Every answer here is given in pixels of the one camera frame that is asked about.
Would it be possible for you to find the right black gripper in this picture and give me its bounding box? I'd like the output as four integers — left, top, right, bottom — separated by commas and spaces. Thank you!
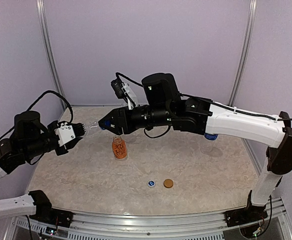
98, 103, 173, 134

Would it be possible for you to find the Pepsi bottle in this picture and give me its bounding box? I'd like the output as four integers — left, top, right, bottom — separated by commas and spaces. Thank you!
83, 120, 101, 137

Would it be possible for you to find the orange juice bottle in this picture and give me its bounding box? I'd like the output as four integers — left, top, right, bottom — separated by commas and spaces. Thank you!
112, 135, 127, 160

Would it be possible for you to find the gold bottle cap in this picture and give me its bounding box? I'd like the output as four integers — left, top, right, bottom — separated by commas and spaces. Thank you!
163, 179, 174, 189

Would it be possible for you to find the blue Pepsi bottle cap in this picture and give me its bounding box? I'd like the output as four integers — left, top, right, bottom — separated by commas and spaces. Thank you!
99, 120, 111, 130

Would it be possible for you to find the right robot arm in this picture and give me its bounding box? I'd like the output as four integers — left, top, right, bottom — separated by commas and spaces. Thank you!
98, 73, 292, 222

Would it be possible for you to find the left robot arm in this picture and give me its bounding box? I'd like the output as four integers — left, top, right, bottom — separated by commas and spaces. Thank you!
0, 110, 85, 223

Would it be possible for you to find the blue label water bottle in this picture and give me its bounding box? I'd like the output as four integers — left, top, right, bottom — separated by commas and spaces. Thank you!
200, 133, 218, 155

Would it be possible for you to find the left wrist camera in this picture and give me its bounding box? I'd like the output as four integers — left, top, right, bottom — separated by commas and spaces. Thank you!
54, 121, 86, 147

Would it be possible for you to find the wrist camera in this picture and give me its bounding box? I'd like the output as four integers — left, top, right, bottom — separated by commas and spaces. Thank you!
111, 78, 139, 110
54, 121, 86, 147

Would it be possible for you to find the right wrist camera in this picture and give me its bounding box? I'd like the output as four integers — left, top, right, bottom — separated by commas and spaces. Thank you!
111, 78, 139, 110

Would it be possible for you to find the left camera cable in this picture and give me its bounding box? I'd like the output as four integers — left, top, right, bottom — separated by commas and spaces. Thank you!
27, 90, 74, 125

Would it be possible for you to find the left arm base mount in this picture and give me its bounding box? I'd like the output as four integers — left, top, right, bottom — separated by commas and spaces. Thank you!
28, 190, 73, 228

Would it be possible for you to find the aluminium front rail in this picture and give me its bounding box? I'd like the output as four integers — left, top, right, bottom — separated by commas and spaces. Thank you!
3, 198, 292, 240

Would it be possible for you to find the left aluminium post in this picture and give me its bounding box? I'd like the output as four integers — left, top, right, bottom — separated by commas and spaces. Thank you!
36, 0, 64, 96

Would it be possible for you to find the aluminium post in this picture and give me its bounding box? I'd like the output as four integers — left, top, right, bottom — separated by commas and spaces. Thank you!
36, 0, 64, 96
228, 0, 258, 106

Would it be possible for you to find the right aluminium post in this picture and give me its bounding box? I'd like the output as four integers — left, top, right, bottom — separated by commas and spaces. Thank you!
228, 0, 258, 106

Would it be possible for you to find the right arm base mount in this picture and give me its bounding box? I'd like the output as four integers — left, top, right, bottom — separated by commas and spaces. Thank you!
224, 190, 268, 227

